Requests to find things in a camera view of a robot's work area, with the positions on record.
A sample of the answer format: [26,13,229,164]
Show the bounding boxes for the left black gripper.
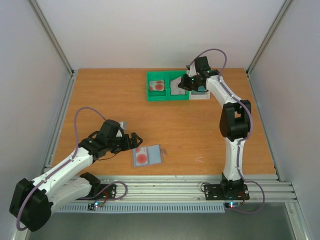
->
[107,133,143,154]

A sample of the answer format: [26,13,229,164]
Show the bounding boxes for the teal card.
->
[191,86,207,95]

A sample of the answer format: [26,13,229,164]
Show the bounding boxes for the card with magnetic stripe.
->
[170,76,183,94]

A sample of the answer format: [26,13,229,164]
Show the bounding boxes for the white floral VIP card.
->
[169,79,188,96]

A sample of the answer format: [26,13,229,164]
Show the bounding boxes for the red circles card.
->
[133,147,149,167]

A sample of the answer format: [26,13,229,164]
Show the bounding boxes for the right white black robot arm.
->
[178,56,252,200]

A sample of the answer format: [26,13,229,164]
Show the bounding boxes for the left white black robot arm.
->
[9,119,143,232]

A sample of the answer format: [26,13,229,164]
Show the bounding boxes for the red patterned card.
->
[148,80,165,92]

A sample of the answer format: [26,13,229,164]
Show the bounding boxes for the white bin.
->
[188,91,210,100]

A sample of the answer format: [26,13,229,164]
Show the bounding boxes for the middle green bin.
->
[167,70,189,101]

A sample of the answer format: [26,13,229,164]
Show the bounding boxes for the green bin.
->
[167,70,189,101]
[146,71,168,102]

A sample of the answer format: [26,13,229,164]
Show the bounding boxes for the left green bin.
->
[146,71,168,102]

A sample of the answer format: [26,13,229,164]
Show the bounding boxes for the left circuit board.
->
[87,202,104,211]

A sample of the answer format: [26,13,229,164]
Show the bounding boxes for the circuit board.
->
[224,201,244,209]
[87,202,104,211]

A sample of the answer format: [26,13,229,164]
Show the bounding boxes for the right circuit board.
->
[224,201,244,209]

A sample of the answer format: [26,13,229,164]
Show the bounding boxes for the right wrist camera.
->
[186,65,197,78]

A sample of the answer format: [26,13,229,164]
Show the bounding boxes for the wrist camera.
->
[116,121,127,137]
[186,65,197,78]

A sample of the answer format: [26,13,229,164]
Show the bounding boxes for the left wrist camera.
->
[116,121,127,137]

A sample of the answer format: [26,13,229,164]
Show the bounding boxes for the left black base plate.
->
[77,184,117,201]

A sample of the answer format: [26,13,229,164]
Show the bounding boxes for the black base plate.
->
[77,184,117,201]
[203,184,250,201]

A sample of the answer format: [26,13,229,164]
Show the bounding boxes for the grey slotted cable duct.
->
[57,202,225,214]

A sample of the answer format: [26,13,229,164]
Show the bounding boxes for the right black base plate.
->
[203,184,250,201]

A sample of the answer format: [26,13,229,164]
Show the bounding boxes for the right aluminium corner post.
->
[246,0,294,76]

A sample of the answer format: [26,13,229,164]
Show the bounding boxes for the aluminium corner post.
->
[27,0,74,77]
[246,0,294,76]

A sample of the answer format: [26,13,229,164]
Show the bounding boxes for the left aluminium corner post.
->
[27,0,74,77]

